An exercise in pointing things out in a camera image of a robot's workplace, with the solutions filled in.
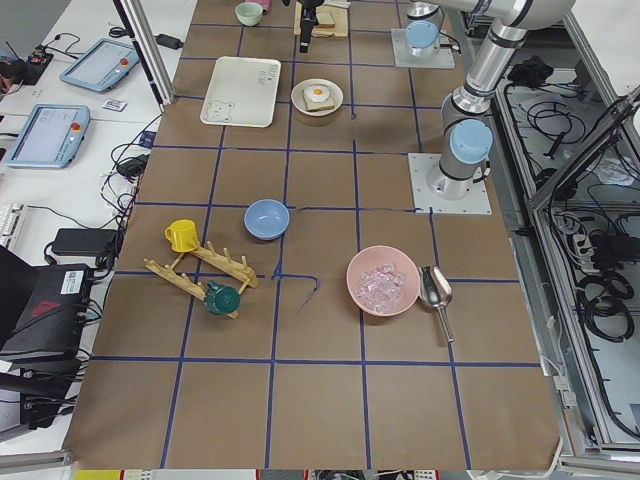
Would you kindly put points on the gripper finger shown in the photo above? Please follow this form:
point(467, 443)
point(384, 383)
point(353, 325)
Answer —
point(305, 37)

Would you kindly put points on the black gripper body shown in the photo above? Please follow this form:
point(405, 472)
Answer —
point(307, 16)

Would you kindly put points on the bread slice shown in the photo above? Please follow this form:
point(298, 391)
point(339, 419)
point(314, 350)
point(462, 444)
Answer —
point(312, 106)
point(324, 19)

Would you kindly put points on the cream round plate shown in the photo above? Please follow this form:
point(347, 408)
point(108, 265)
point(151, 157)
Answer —
point(299, 104)

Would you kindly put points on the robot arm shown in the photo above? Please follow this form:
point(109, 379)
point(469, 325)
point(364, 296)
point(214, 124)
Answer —
point(468, 140)
point(423, 31)

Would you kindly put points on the bread slice under egg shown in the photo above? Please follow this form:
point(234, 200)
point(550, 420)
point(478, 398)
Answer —
point(312, 106)

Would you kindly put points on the wooden cutting board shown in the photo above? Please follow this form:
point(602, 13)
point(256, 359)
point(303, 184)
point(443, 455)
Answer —
point(340, 15)

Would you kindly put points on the pink cloth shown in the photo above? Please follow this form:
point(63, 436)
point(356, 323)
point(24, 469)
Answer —
point(265, 4)

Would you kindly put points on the light green bowl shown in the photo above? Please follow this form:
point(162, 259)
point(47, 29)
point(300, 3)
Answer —
point(249, 13)

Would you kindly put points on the fried egg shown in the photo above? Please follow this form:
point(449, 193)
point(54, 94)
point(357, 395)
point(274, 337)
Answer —
point(317, 93)

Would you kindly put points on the cream bear serving tray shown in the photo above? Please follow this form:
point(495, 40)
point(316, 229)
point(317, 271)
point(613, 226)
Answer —
point(242, 92)

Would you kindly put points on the black power adapter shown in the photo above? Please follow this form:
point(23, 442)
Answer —
point(168, 41)

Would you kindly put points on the blue bowl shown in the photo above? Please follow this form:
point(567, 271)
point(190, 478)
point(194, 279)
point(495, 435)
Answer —
point(266, 219)

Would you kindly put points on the upper teach pendant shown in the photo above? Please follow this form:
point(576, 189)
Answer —
point(102, 66)

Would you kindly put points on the teach pendant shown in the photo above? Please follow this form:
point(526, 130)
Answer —
point(102, 66)
point(51, 137)

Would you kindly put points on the yellow cup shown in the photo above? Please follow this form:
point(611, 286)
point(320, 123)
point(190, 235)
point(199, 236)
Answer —
point(182, 235)

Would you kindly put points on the pink bowl with ice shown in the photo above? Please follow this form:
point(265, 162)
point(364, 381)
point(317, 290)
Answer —
point(383, 280)

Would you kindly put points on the lower teach pendant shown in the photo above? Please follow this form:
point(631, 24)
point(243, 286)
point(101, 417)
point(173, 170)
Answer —
point(51, 137)

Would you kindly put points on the green mug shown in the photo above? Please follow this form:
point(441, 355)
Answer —
point(221, 299)

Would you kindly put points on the metal scoop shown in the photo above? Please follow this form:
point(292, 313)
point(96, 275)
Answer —
point(436, 294)

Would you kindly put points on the black computer box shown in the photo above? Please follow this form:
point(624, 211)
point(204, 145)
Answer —
point(43, 313)

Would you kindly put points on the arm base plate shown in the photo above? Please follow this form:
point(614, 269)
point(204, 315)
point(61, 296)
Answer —
point(434, 192)
point(437, 56)

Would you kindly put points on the aluminium frame post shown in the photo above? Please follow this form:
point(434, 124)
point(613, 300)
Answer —
point(135, 22)

